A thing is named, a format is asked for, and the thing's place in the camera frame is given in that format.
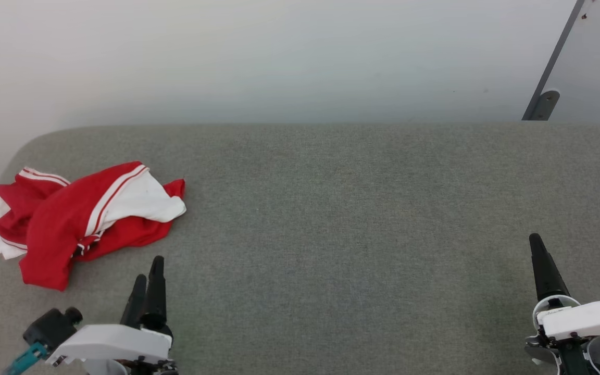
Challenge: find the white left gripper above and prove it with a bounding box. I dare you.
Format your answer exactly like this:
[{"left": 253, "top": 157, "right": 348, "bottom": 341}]
[{"left": 47, "top": 255, "right": 179, "bottom": 375}]

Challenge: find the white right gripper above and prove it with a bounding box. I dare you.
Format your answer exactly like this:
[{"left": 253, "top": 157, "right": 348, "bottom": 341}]
[{"left": 525, "top": 233, "right": 600, "bottom": 375}]

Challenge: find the red and white jersey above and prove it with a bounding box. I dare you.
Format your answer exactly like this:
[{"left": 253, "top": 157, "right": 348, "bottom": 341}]
[{"left": 0, "top": 161, "right": 188, "bottom": 292}]

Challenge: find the teal cable connector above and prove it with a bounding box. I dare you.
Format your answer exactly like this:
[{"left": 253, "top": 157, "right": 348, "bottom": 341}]
[{"left": 3, "top": 342, "right": 48, "bottom": 375}]

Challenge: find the grey metal bar with bracket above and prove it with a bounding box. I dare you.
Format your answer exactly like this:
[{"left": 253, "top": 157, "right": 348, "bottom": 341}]
[{"left": 522, "top": 0, "right": 586, "bottom": 121}]

